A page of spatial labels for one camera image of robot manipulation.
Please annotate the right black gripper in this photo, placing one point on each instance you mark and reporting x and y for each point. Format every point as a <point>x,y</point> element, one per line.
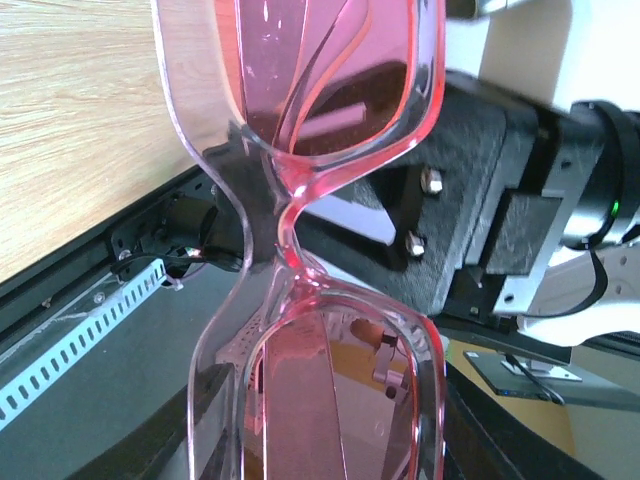
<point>434,195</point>

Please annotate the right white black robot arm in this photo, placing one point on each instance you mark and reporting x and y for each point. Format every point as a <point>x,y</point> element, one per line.
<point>536,149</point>

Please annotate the black aluminium frame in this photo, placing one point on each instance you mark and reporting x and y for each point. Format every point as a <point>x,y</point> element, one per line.
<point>179,215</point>

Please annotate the red thin frame sunglasses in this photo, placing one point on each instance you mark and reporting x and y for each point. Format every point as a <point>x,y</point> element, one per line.
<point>304,374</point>

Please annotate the light blue slotted cable duct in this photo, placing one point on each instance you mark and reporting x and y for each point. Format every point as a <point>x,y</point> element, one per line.
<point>71,333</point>

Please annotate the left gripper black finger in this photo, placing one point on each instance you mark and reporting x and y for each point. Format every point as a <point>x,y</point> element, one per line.
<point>253,202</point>

